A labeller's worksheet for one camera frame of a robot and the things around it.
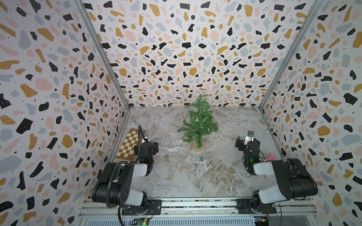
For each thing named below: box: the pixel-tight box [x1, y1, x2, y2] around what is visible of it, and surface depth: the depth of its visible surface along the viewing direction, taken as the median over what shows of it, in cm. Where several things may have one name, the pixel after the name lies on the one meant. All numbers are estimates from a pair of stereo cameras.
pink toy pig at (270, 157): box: [264, 154, 278, 162], surface depth 93 cm
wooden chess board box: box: [115, 128, 147, 162], surface depth 94 cm
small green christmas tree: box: [177, 93, 219, 149], surface depth 78 cm
